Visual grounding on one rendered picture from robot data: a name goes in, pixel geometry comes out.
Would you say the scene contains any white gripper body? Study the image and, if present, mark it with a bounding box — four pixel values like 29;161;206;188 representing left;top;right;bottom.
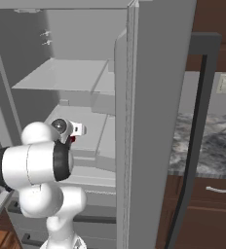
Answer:
68;121;88;137

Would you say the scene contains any clear fridge shelf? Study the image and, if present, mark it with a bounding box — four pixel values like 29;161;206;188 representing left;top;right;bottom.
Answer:
43;104;117;160
11;57;117;97

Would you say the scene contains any grey fridge door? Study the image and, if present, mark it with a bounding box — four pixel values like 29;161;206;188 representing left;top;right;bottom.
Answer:
114;0;198;249
0;15;23;230

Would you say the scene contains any grey fridge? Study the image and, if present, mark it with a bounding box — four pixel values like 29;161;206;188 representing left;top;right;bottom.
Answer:
0;0;133;249

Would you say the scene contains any brown drawer front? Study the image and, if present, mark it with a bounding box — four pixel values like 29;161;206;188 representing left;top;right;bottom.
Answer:
179;175;226;213

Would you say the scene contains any dark freezer drawer handle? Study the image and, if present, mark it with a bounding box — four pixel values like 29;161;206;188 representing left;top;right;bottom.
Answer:
21;232;52;248
7;199;117;226

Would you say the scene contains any black fridge door handle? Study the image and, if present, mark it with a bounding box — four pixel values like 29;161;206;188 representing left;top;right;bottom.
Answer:
164;31;223;249

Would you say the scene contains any white wall socket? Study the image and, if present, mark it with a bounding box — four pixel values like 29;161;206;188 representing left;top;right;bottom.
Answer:
215;73;226;95

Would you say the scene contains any white drawer handle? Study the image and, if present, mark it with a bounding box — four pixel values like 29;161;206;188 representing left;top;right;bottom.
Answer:
205;185;226;195

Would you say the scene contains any brown wall cabinet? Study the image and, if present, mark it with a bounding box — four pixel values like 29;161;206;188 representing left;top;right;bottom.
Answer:
185;0;226;73

